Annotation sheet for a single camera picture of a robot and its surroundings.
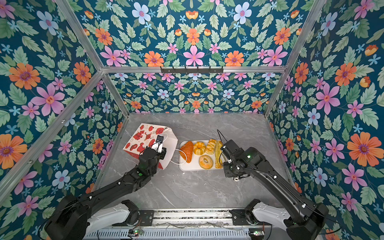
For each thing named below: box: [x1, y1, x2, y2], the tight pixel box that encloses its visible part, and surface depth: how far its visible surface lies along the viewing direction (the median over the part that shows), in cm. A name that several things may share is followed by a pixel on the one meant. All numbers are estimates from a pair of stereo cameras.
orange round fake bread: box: [198, 154, 213, 170], surface depth 92 cm
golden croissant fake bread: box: [205, 139, 217, 155], surface depth 98 cm
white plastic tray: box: [179, 139, 224, 171], surface depth 95 cm
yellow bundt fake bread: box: [193, 141, 206, 156], surface depth 97 cm
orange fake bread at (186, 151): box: [180, 141, 194, 164], surface depth 95 cm
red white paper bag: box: [123, 123, 178, 170], surface depth 91 cm
